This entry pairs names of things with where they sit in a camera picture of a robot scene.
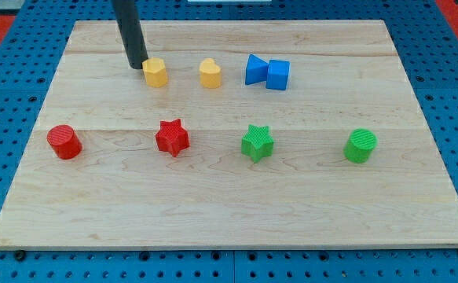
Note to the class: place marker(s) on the yellow hexagon block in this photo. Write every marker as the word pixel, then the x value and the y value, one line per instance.
pixel 155 72

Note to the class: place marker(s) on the green star block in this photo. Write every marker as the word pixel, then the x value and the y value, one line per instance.
pixel 257 143

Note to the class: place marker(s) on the light wooden board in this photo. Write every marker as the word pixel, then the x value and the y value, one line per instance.
pixel 122 193

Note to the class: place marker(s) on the red star block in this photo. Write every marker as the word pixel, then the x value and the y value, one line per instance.
pixel 172 137

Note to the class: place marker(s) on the yellow heart block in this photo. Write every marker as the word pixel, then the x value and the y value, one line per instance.
pixel 210 74

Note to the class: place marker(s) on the blue triangle block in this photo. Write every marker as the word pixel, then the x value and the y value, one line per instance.
pixel 256 70

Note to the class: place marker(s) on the blue cube block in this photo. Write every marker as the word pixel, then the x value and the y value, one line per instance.
pixel 277 75

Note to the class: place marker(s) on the green cylinder block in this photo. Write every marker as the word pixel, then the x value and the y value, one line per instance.
pixel 360 145

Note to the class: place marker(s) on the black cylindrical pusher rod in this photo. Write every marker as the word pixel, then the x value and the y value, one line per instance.
pixel 128 21

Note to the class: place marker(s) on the red cylinder block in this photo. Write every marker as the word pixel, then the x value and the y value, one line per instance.
pixel 64 141

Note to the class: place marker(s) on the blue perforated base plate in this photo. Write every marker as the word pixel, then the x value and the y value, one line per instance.
pixel 30 53

